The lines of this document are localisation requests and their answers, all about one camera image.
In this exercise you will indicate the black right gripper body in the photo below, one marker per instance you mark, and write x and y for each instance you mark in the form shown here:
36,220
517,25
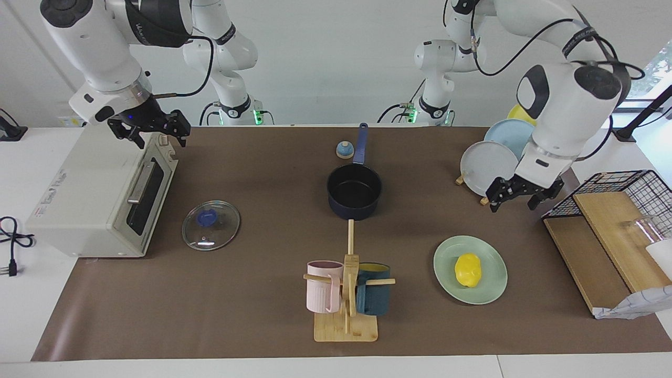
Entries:
147,113

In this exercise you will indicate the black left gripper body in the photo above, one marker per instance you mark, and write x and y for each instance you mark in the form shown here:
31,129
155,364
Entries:
525,188

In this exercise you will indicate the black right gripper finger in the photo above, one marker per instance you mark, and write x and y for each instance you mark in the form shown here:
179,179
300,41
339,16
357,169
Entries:
138,138
181,136

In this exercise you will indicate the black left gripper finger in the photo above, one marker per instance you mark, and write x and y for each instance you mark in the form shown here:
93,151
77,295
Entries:
535,202
494,205

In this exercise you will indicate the glass lid with blue knob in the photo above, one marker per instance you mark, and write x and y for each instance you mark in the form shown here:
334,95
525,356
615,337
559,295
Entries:
211,226

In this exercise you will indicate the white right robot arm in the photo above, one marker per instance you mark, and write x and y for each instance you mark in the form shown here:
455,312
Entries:
100,47

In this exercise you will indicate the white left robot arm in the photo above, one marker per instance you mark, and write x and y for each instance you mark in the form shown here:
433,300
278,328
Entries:
567,105

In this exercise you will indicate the grey plate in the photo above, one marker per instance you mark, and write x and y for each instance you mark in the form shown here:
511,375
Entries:
488,165

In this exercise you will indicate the wooden plate rack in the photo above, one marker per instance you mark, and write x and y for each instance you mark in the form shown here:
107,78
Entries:
460,180

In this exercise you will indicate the light blue plate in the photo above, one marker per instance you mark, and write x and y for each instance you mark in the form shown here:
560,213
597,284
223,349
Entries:
512,136

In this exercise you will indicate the yellow plate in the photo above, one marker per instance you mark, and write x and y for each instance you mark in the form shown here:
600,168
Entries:
521,114

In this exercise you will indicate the pale green plate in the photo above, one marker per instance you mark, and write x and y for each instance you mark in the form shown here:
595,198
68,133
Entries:
493,283

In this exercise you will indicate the dark blue pot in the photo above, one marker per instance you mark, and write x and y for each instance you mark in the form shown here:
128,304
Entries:
354,191

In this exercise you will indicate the white toaster oven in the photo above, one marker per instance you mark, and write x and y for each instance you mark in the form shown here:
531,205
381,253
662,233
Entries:
89,199

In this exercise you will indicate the brown wooden base board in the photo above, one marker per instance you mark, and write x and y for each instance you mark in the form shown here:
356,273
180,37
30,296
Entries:
588,262

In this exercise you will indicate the light wooden shelf board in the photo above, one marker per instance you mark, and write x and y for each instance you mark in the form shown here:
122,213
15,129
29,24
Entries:
614,231

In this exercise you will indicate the clear glass cup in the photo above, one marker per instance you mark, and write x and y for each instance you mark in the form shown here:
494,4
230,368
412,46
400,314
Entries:
643,228

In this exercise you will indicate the black clamp base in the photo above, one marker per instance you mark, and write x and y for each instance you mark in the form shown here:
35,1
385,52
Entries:
9,131

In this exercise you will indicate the white cup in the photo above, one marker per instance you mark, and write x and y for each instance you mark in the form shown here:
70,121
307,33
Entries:
662,257

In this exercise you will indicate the black angled stand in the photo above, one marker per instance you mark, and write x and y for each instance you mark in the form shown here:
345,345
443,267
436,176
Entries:
643,113

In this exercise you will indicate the white checked cloth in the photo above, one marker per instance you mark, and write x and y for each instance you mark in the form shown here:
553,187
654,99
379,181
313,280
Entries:
640,304

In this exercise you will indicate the dark teal mug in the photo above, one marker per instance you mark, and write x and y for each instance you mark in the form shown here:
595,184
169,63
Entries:
375,299

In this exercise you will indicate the brown table mat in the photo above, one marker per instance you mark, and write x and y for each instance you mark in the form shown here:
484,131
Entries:
236,289

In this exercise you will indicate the wooden mug rack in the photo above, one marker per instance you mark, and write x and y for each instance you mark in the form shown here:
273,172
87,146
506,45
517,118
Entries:
345,328

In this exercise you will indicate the pink ribbed mug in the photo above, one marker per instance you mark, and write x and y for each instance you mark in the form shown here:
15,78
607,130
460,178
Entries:
320,291

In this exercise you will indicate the white wall outlet box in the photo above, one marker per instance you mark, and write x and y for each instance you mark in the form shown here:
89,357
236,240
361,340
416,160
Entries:
71,122

